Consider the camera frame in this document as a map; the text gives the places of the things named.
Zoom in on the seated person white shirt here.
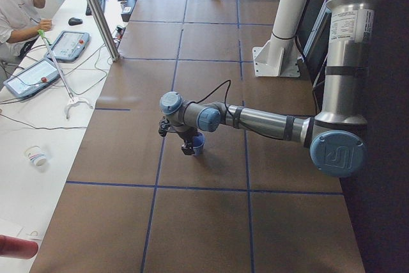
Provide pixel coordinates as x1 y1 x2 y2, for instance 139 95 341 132
1 0 52 59

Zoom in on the aluminium frame post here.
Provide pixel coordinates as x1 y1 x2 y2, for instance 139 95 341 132
87 0 120 62

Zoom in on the teach pendant near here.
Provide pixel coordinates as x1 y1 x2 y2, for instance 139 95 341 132
3 59 59 98

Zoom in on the blue ribbed plastic cup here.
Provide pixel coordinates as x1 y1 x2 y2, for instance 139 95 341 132
192 132 205 156

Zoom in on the red cylinder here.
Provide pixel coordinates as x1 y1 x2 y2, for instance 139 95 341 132
1 235 38 260

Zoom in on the black computer mouse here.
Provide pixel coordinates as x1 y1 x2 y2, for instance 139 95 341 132
68 17 83 26

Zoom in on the teach pendant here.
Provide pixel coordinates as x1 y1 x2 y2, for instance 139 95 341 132
3 59 59 98
50 31 90 63

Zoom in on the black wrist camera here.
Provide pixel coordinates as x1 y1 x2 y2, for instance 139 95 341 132
158 116 171 137

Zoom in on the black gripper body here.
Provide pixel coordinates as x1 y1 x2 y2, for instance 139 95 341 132
176 127 197 146

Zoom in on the white pedestal column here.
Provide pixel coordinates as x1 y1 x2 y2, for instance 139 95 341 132
252 0 307 77

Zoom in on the reacher grabber tool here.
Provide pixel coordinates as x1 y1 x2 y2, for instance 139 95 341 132
38 29 94 120

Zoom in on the teach pendant far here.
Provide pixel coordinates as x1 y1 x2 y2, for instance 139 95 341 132
50 31 90 63

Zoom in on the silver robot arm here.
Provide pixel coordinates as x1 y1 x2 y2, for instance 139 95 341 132
158 0 381 178

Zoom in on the white paper cup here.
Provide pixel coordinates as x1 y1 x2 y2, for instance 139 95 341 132
24 146 47 167

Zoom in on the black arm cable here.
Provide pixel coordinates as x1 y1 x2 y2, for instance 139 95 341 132
191 79 247 127

